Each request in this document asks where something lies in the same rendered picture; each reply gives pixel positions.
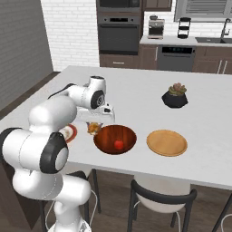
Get dark tap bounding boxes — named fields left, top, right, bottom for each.
left=219, top=17, right=232, bottom=39

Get dark sink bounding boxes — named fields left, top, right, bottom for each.
left=194, top=36, right=232, bottom=45

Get brown base cupboards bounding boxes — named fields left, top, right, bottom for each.
left=138, top=43, right=232, bottom=75

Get light wooden plate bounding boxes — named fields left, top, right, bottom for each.
left=146, top=129, right=189, bottom=158

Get dark grey dishwasher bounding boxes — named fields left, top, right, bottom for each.
left=156, top=44, right=197, bottom=73

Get silver coffee machine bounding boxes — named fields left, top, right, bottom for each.
left=147, top=14, right=166, bottom=40

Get black wire stand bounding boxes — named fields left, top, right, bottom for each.
left=177, top=16, right=192, bottom=40

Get brown wall cupboard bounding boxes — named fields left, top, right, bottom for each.
left=142, top=0, right=173, bottom=13

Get grey window blind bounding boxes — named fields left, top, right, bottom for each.
left=174, top=0, right=232, bottom=23

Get brown chicken drumstick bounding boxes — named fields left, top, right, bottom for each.
left=86, top=121, right=102, bottom=136

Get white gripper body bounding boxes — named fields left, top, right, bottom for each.
left=75, top=109, right=117, bottom=125

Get red and white plate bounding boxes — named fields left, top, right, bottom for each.
left=59, top=123, right=79, bottom=144

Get dark wooden bowl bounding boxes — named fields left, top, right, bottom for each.
left=92, top=124, right=138, bottom=156

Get black built-in microwave oven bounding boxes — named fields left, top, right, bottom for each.
left=96, top=0, right=143, bottom=14

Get succulent in black pot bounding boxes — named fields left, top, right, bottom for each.
left=161, top=82, right=189, bottom=110

